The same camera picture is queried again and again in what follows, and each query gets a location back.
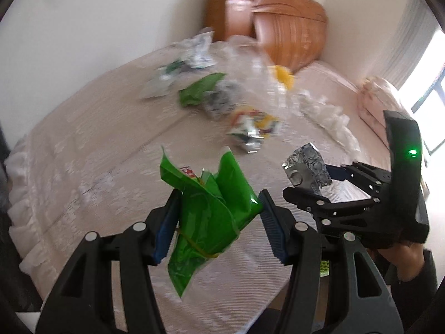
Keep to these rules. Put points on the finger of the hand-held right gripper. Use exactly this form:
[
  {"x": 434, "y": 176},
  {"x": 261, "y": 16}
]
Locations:
[
  {"x": 313, "y": 203},
  {"x": 335, "y": 173}
]

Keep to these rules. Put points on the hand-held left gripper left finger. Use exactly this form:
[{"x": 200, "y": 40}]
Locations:
[{"x": 167, "y": 231}]

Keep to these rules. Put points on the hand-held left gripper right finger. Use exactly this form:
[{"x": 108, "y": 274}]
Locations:
[{"x": 274, "y": 231}]

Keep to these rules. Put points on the silver foil wrapper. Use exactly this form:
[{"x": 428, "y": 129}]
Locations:
[
  {"x": 219, "y": 101},
  {"x": 307, "y": 167}
]

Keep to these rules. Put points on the green snack wrapper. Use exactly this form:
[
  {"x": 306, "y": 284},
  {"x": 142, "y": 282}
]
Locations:
[{"x": 212, "y": 212}]

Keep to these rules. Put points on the green plastic mesh basket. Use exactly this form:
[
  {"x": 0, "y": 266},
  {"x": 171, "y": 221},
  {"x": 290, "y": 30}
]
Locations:
[{"x": 325, "y": 268}]

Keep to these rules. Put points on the yellow round item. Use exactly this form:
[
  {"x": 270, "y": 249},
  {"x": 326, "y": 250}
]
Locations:
[{"x": 283, "y": 76}]

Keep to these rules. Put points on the clear plastic bag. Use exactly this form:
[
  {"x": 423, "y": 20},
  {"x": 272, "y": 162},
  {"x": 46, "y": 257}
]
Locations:
[{"x": 255, "y": 64}]

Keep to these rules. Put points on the person's right forearm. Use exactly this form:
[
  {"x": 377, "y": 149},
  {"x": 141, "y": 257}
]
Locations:
[{"x": 426, "y": 285}]

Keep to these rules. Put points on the person's right hand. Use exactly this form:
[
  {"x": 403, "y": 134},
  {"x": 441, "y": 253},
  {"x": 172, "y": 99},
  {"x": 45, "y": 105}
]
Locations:
[{"x": 406, "y": 261}]

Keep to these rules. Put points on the folded pink quilt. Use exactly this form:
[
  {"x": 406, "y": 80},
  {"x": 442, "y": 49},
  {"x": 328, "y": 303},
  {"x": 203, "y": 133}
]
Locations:
[{"x": 379, "y": 104}]

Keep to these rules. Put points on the dark framed window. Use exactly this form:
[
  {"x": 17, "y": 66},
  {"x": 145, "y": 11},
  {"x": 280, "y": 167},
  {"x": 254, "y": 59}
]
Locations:
[{"x": 431, "y": 118}]

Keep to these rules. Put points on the small silver crumpled wrapper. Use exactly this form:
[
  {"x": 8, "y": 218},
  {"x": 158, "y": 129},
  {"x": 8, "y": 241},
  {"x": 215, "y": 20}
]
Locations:
[{"x": 252, "y": 143}]

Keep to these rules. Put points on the yellow and white wrapper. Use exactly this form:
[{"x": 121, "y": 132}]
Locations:
[{"x": 255, "y": 121}]

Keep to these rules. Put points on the bed with pink sheet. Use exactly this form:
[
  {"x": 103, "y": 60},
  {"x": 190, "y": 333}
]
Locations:
[{"x": 330, "y": 76}]

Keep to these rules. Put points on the white lace bedspread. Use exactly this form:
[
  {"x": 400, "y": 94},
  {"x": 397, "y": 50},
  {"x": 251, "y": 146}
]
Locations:
[{"x": 104, "y": 146}]

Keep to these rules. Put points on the green crumpled wrapper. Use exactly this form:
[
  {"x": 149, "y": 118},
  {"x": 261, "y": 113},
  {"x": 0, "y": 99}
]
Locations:
[{"x": 198, "y": 90}]

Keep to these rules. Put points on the white curtain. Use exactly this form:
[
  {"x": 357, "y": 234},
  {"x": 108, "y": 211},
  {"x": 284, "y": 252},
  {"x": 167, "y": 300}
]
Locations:
[{"x": 413, "y": 31}]

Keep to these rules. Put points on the orange wooden headboard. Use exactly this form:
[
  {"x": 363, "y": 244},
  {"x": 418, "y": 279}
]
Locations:
[{"x": 278, "y": 17}]

